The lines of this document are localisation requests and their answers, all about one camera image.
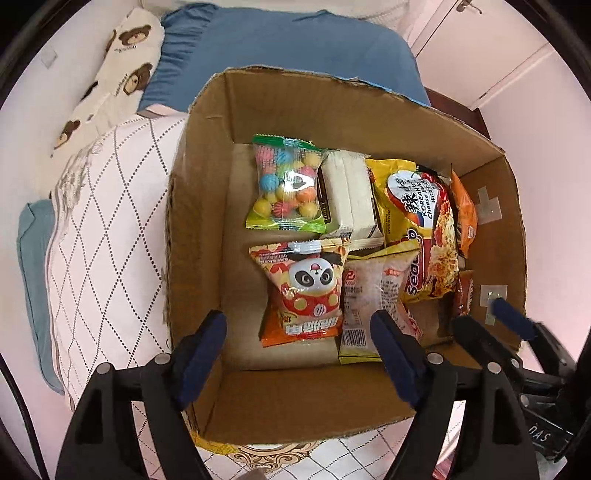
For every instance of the orange snack packet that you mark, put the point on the orange snack packet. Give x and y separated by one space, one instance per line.
463 212

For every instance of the white wall socket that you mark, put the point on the white wall socket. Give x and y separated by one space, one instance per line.
48 55

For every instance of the blue ruffled pillow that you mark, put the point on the blue ruffled pillow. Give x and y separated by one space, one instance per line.
286 50

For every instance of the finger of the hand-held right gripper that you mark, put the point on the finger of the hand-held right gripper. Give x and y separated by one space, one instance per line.
475 339
508 314

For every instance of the bear print pillow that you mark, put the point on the bear print pillow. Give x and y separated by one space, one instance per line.
120 69

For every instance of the panda print snack packet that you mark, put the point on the panda print snack packet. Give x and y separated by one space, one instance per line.
304 286

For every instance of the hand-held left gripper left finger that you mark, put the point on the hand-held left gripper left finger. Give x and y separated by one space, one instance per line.
198 364

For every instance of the red snack packet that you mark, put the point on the red snack packet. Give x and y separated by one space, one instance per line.
414 328

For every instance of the white door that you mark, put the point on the white door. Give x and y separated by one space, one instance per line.
471 50

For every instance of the yellow snack packet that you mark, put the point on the yellow snack packet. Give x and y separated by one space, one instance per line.
217 446

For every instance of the cardboard box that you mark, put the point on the cardboard box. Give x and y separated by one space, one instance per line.
207 230

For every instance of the white diamond pattern blanket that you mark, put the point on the white diamond pattern blanket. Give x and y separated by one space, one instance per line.
106 258

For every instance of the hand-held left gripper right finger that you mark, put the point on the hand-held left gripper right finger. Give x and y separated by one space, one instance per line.
397 364

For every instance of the yellow red noodle packet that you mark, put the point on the yellow red noodle packet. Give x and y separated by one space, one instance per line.
425 230

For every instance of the brown snack packet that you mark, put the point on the brown snack packet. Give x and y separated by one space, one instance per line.
464 293

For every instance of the blue bedsheet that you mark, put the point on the blue bedsheet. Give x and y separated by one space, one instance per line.
34 277

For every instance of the colourful candy ball packet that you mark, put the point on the colourful candy ball packet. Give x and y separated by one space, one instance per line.
284 184

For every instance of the clear yellow-edged snack packet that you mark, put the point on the clear yellow-edged snack packet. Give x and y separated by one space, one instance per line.
374 286

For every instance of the grey white pillow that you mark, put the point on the grey white pillow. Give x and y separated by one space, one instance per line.
383 9

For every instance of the white biscuit packet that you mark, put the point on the white biscuit packet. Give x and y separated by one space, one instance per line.
346 194

